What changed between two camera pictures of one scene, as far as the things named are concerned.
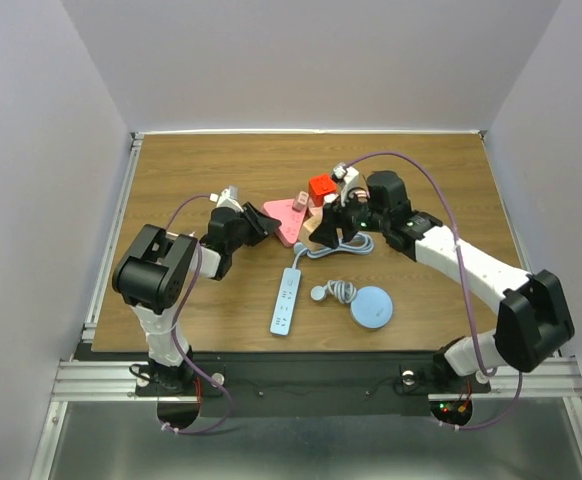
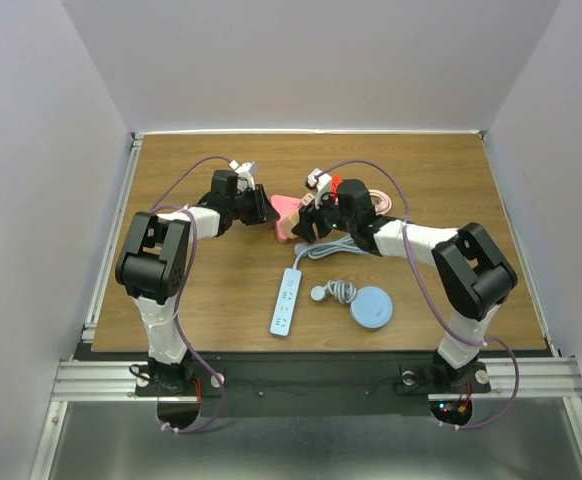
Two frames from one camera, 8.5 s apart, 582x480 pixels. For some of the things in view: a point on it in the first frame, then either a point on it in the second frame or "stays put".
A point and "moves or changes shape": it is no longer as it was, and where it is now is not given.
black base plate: x=310 y=383 stays put
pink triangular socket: x=290 y=219 moves or changes shape
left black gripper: x=261 y=225 to x=262 y=211
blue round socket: x=370 y=306 stays put
